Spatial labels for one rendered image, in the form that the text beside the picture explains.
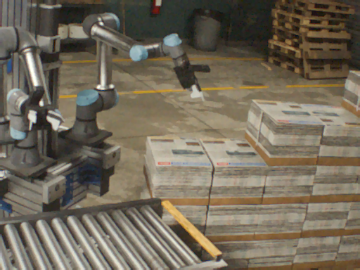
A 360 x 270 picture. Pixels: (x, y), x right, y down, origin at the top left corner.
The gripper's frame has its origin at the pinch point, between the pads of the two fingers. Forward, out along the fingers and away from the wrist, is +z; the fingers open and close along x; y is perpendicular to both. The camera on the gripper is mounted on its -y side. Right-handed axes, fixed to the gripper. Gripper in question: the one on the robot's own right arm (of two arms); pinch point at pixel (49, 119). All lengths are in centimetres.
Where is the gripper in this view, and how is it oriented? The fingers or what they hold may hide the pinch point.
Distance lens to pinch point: 175.6
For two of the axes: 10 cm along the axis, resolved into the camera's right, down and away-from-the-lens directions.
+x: -7.6, 0.1, -6.5
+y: -2.2, 9.4, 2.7
